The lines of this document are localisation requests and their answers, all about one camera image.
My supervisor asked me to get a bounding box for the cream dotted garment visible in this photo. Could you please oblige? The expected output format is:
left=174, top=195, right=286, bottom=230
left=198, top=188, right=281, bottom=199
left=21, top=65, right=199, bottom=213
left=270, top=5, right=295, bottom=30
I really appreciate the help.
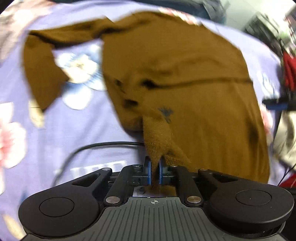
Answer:
left=273, top=111, right=296, bottom=167

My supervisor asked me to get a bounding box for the black cable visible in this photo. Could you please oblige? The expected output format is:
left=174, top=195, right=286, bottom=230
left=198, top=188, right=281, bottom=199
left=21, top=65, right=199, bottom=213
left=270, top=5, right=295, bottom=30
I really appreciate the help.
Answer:
left=52, top=141, right=146, bottom=186

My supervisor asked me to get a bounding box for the brown knit sweater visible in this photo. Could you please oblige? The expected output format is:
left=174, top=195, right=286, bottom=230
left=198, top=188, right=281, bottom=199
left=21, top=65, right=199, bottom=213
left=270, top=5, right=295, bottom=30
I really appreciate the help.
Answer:
left=23, top=11, right=269, bottom=187

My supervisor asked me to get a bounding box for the red garment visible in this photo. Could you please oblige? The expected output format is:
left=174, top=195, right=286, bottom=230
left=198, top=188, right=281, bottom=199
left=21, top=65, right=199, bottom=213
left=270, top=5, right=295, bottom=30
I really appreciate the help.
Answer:
left=283, top=52, right=296, bottom=91

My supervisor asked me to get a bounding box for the purple floral bed sheet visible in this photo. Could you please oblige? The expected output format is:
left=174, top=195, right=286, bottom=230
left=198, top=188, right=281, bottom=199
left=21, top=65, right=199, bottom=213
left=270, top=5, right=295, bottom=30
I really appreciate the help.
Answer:
left=1, top=1, right=281, bottom=240

